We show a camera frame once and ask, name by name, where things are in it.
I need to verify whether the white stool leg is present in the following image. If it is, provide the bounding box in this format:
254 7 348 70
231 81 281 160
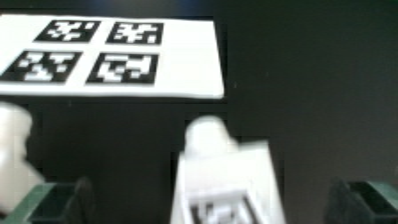
169 116 286 224
0 102 45 213

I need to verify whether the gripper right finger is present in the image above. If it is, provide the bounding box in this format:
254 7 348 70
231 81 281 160
323 180 398 224

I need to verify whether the white marker base plate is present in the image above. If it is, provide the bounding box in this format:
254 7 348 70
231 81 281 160
0 14 224 99

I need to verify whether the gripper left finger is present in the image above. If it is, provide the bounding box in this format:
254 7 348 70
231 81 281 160
0 177 96 224

